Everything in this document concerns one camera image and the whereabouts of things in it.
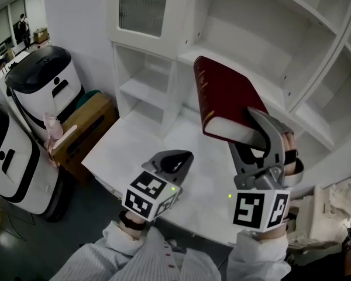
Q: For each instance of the brown cardboard box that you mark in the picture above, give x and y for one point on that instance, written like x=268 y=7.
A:
x=85 y=133

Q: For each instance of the person's right forearm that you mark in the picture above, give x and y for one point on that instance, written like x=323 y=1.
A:
x=257 y=256

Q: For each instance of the teal round seat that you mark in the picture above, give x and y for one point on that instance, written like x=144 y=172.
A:
x=87 y=97

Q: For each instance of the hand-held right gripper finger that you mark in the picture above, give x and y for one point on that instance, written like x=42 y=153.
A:
x=276 y=145
x=237 y=159

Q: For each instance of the small cardboard box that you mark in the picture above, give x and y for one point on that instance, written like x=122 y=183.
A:
x=41 y=36

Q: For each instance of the white shelving unit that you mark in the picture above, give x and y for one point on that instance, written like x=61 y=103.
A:
x=134 y=154

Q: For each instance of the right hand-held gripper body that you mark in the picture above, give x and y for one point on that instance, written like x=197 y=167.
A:
x=248 y=209

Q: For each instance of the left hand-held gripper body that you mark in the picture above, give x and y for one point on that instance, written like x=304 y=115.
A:
x=146 y=192

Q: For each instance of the ribbed glass cabinet door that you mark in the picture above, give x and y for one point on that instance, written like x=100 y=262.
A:
x=140 y=4

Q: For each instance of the person's left forearm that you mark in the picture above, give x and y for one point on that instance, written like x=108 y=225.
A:
x=120 y=239

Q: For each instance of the person's striped white shirt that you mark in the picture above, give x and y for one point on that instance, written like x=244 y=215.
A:
x=134 y=262

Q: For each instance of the dark red hardcover book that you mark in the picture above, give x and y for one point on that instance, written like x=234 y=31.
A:
x=228 y=92

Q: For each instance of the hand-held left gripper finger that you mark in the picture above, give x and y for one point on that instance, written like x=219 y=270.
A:
x=185 y=170
x=163 y=155

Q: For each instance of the pink fabric bundle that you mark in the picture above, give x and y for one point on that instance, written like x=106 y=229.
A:
x=54 y=127

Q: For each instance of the person's right hand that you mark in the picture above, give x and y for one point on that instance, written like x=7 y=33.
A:
x=289 y=142

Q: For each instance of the white ornate vanity table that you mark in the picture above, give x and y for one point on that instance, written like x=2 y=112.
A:
x=324 y=215

